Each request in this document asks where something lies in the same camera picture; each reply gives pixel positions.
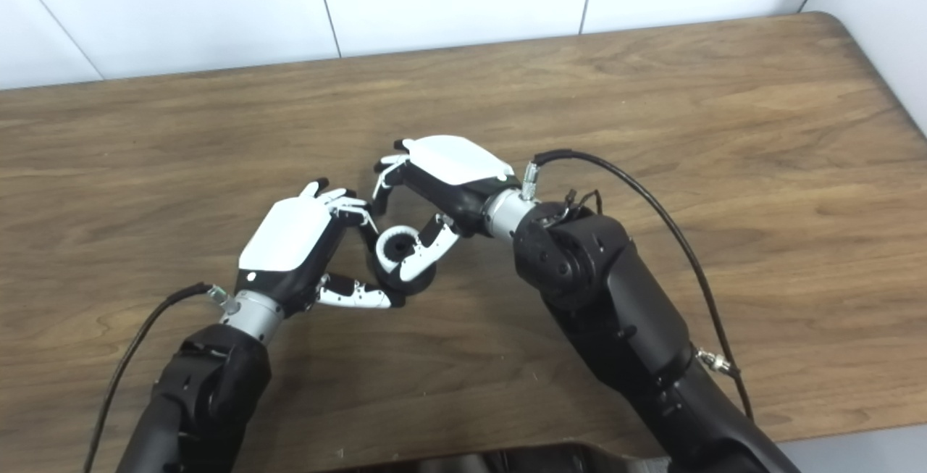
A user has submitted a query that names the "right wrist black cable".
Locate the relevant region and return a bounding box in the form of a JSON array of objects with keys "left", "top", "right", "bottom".
[{"left": 521, "top": 148, "right": 755, "bottom": 423}]

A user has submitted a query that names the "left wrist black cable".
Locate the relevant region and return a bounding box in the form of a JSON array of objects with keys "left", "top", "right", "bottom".
[{"left": 83, "top": 282, "right": 240, "bottom": 473}]

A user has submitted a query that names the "right arm thin black wire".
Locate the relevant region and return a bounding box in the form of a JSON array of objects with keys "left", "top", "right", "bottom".
[{"left": 558, "top": 189, "right": 603, "bottom": 217}]

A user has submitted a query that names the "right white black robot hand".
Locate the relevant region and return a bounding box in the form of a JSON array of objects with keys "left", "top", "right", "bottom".
[{"left": 372, "top": 135, "right": 516, "bottom": 284}]

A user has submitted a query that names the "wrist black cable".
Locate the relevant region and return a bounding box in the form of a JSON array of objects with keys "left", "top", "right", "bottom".
[
  {"left": 83, "top": 282, "right": 240, "bottom": 473},
  {"left": 521, "top": 148, "right": 755, "bottom": 423}
]

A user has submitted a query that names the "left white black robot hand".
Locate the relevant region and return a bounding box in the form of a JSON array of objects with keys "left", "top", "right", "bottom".
[{"left": 235, "top": 178, "right": 406, "bottom": 318}]

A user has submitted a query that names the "round black plastic part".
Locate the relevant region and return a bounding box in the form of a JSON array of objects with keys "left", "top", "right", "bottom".
[{"left": 367, "top": 223, "right": 438, "bottom": 296}]

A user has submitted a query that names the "white plastic ring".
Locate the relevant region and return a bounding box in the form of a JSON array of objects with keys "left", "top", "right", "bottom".
[{"left": 374, "top": 225, "right": 421, "bottom": 275}]

